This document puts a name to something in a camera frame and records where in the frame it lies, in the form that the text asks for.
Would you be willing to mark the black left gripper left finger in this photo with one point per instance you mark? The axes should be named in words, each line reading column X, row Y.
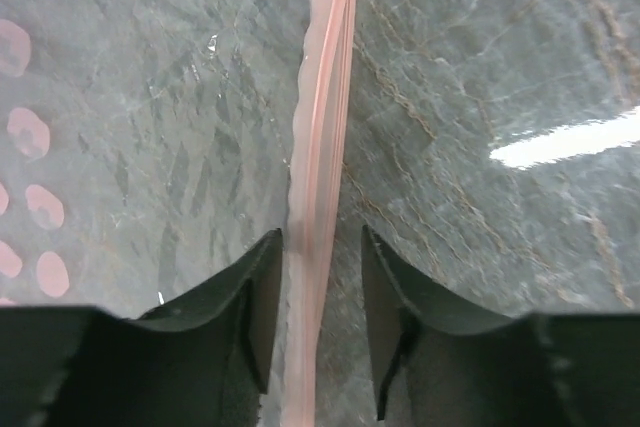
column 200, row 359

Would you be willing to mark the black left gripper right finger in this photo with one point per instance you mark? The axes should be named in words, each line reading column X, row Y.
column 438, row 359

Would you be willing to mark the clear pink-dotted zip bag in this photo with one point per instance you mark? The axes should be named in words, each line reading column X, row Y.
column 146, row 145

